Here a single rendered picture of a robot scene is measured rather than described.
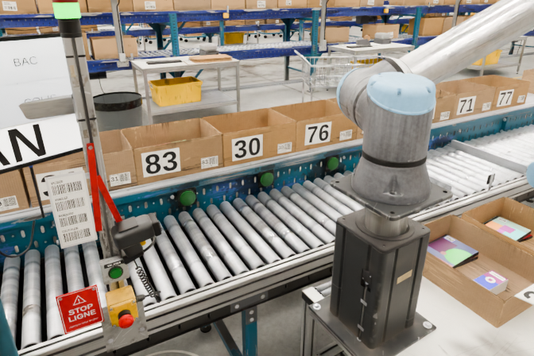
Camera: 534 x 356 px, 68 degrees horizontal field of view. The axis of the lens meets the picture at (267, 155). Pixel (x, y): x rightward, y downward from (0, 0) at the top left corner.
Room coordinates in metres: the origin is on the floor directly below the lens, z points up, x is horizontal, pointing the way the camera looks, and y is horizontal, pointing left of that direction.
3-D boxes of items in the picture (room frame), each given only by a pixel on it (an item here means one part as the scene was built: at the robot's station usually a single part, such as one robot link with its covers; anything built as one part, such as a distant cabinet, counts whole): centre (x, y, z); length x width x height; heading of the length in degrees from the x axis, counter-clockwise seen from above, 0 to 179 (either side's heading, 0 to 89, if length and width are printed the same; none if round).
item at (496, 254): (1.09, -0.69, 0.80); 0.38 x 0.28 x 0.10; 30
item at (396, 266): (0.90, -0.30, 0.91); 0.26 x 0.26 x 0.33; 32
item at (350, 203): (1.64, -0.38, 0.72); 0.52 x 0.05 x 0.05; 28
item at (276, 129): (1.90, 0.10, 0.96); 0.39 x 0.29 x 0.17; 118
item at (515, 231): (1.31, -0.91, 0.78); 0.19 x 0.14 x 0.02; 124
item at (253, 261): (1.36, 0.14, 0.72); 0.52 x 0.05 x 0.05; 28
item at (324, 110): (2.09, -0.25, 0.96); 0.39 x 0.29 x 0.17; 118
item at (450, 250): (1.18, -0.64, 0.78); 0.19 x 0.14 x 0.02; 123
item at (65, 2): (0.90, 0.43, 1.62); 0.05 x 0.05 x 0.06
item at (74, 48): (0.89, 0.42, 1.11); 0.12 x 0.05 x 0.88; 118
